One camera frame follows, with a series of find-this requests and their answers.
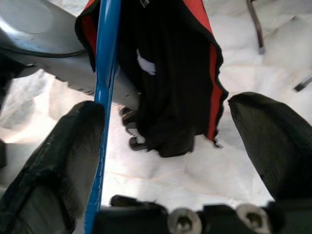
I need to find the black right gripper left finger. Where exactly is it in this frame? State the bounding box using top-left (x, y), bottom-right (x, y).
top-left (0, 101), bottom-right (106, 234)

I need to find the black shirt red trim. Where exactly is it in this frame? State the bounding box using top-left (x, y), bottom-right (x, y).
top-left (75, 0), bottom-right (229, 158)

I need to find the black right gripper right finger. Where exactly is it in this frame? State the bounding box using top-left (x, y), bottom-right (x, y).
top-left (228, 92), bottom-right (312, 203)

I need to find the silver metal clothes rack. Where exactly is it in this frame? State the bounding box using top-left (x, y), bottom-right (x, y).
top-left (245, 0), bottom-right (312, 93)

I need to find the blue plastic hanger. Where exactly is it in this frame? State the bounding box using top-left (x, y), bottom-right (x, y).
top-left (84, 0), bottom-right (122, 234)

